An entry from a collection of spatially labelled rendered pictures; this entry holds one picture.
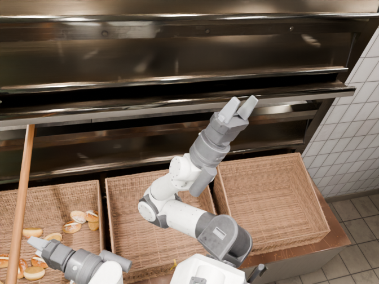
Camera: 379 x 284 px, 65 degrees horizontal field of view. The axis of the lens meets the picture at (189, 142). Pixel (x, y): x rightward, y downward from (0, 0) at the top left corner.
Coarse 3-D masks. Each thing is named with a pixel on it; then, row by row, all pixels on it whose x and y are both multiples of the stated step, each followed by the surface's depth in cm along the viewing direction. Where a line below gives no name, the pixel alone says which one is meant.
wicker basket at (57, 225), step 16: (0, 192) 145; (16, 192) 148; (32, 192) 150; (48, 192) 152; (64, 192) 154; (0, 208) 150; (32, 208) 155; (64, 208) 160; (80, 208) 164; (0, 224) 156; (32, 224) 161; (48, 224) 163; (0, 240) 156; (80, 240) 160; (96, 240) 161; (32, 256) 151; (0, 272) 145
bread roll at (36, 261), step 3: (36, 255) 147; (33, 258) 146; (36, 258) 146; (39, 258) 146; (33, 261) 146; (36, 261) 145; (39, 261) 145; (42, 261) 146; (33, 264) 146; (36, 264) 145; (39, 264) 145; (42, 264) 145; (45, 264) 146; (42, 267) 146; (45, 267) 146
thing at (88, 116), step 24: (0, 96) 114; (24, 96) 115; (48, 96) 116; (72, 96) 117; (96, 96) 118; (120, 96) 119; (144, 96) 120; (168, 96) 121; (192, 96) 123; (216, 96) 124; (312, 96) 130; (336, 96) 134; (24, 120) 103; (48, 120) 106; (72, 120) 108
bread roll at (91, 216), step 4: (88, 212) 160; (92, 212) 159; (96, 212) 160; (84, 216) 161; (88, 216) 159; (92, 216) 159; (96, 216) 159; (88, 220) 160; (92, 220) 159; (96, 220) 159
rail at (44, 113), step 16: (224, 96) 120; (240, 96) 121; (256, 96) 123; (272, 96) 125; (288, 96) 127; (16, 112) 103; (32, 112) 103; (48, 112) 104; (64, 112) 105; (80, 112) 107; (96, 112) 108
